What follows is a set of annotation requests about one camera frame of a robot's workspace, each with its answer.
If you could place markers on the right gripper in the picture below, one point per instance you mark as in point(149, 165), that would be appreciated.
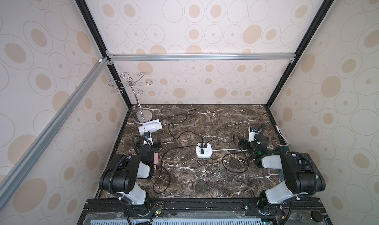
point(247, 143)

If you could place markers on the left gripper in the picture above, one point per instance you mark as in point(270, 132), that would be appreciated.
point(156, 147)

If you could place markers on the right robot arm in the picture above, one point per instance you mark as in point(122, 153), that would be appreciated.
point(301, 177)

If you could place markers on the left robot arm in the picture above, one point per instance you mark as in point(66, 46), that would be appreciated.
point(119, 178)

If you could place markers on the dark green hair dryer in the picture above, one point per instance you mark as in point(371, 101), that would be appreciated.
point(282, 149)

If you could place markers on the white hair dryer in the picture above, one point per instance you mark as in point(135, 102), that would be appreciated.
point(151, 126)

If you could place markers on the chrome cup holder stand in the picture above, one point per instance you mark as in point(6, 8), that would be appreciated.
point(142, 116)

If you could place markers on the white power strip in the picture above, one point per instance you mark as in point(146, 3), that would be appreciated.
point(204, 150)

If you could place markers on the black round knob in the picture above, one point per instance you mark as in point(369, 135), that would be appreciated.
point(316, 216)

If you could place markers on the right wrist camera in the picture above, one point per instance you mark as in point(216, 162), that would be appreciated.
point(255, 134)

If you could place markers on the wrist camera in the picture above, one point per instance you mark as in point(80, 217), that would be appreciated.
point(255, 134)
point(147, 139)

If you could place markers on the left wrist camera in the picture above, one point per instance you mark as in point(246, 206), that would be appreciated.
point(147, 139)

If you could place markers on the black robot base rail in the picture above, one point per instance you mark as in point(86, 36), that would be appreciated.
point(200, 211)

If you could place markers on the horizontal aluminium frame bar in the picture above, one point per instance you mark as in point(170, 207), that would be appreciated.
point(202, 56)

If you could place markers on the left aluminium frame bar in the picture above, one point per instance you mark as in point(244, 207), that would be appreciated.
point(18, 173)

